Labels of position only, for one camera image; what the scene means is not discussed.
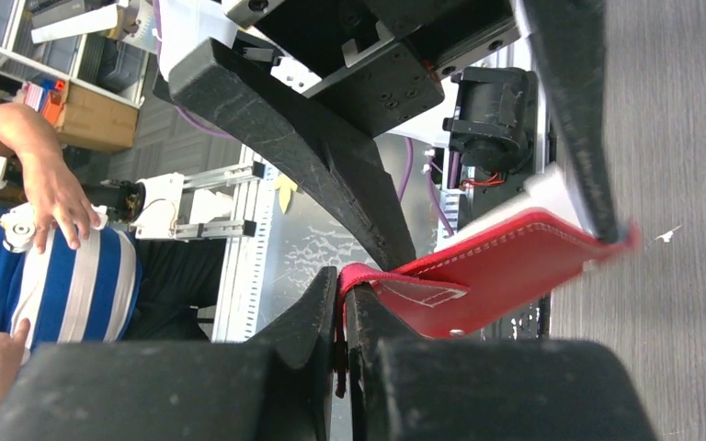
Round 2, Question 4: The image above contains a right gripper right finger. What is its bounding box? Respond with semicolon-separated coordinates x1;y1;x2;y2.
346;286;656;440

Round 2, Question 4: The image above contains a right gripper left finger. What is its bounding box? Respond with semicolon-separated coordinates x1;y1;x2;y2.
0;267;337;440

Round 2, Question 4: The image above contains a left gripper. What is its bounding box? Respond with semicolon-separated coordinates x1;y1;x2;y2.
168;0;518;270

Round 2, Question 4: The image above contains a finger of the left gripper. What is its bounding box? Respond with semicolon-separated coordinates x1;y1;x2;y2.
523;1;620;243

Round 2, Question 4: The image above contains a red leather card holder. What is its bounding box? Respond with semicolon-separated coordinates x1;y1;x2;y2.
336;164;642;400

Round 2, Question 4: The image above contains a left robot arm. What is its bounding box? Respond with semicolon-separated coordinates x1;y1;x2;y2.
160;1;622;269

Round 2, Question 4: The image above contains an operator forearm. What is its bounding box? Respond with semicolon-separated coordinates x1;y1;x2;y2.
0;103;68;177

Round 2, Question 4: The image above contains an operator hand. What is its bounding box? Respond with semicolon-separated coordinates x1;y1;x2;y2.
20;153;100;254

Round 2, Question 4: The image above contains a person in striped shirt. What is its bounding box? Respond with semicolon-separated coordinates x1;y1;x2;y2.
0;227;226;350

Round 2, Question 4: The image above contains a cardboard box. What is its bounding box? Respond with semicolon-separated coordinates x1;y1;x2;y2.
53;83;139;153

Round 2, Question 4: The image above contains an aluminium frame rail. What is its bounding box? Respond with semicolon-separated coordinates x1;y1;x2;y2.
176;146;279;342

